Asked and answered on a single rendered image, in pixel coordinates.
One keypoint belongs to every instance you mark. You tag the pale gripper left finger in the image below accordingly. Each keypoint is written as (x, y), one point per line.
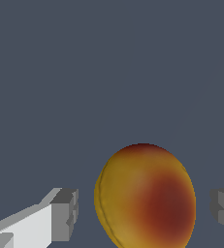
(36, 223)

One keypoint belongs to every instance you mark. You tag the yellow red peach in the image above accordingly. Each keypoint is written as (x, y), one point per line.
(145, 197)

